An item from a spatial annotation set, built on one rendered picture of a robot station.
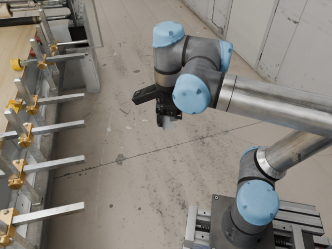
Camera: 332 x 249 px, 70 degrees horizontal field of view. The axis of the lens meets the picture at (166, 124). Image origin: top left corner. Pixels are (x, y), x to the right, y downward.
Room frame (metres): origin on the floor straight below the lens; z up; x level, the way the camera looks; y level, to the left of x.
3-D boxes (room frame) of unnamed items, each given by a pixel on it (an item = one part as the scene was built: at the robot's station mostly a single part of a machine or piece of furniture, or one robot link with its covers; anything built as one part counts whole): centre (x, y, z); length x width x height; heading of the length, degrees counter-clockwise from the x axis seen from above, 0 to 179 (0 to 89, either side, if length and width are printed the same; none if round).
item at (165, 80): (0.55, -0.01, 1.54); 0.08 x 0.08 x 0.05
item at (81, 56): (1.60, 0.88, 0.95); 0.50 x 0.04 x 0.04; 103
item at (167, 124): (0.53, -0.01, 1.35); 0.06 x 0.03 x 0.09; 79
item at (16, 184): (0.60, 0.69, 0.95); 0.13 x 0.06 x 0.05; 13
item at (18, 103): (1.07, 0.92, 0.95); 0.10 x 0.04 x 0.10; 103
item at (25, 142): (0.84, 0.75, 0.95); 0.13 x 0.06 x 0.05; 13
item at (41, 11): (2.03, 1.04, 0.91); 0.03 x 0.03 x 0.48; 13
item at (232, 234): (0.32, -0.27, 1.09); 0.15 x 0.15 x 0.10
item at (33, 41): (1.55, 0.92, 0.90); 0.03 x 0.03 x 0.48; 13
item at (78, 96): (1.13, 0.70, 0.95); 0.36 x 0.03 x 0.03; 103
